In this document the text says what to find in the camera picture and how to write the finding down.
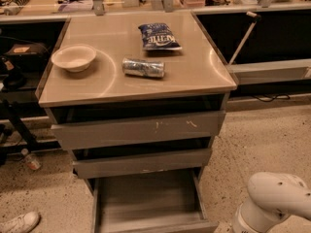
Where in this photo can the white bowl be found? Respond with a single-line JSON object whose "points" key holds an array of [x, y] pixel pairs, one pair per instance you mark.
{"points": [[74, 58]]}

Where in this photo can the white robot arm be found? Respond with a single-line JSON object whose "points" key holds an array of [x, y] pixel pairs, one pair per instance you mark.
{"points": [[273, 198]]}

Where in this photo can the grey drawer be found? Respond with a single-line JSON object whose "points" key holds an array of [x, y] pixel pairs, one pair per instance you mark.
{"points": [[160, 202], [144, 158], [142, 122]]}

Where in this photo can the grey bottom drawer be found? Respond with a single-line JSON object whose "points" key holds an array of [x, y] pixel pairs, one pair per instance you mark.
{"points": [[160, 202]]}

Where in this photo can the black bag with label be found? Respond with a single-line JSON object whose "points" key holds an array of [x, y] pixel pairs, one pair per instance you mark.
{"points": [[29, 57]]}

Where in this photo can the grey top drawer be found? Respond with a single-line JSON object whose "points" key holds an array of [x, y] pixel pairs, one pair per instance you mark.
{"points": [[142, 122]]}

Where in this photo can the crushed silver can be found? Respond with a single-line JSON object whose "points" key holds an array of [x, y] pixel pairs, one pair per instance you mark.
{"points": [[143, 68]]}

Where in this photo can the grey drawer cabinet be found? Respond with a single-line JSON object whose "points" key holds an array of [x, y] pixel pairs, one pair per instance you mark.
{"points": [[193, 70]]}

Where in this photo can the blue chip bag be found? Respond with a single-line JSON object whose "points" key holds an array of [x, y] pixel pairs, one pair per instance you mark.
{"points": [[158, 36]]}

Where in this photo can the white sneaker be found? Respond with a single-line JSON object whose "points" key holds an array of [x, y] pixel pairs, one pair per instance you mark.
{"points": [[21, 224]]}

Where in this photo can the grey middle drawer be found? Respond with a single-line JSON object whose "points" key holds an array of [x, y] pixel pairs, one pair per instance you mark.
{"points": [[144, 158]]}

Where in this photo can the black stand frame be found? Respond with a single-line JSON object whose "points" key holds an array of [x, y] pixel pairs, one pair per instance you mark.
{"points": [[25, 126]]}

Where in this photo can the plastic water bottle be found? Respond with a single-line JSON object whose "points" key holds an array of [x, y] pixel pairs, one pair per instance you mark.
{"points": [[31, 159]]}

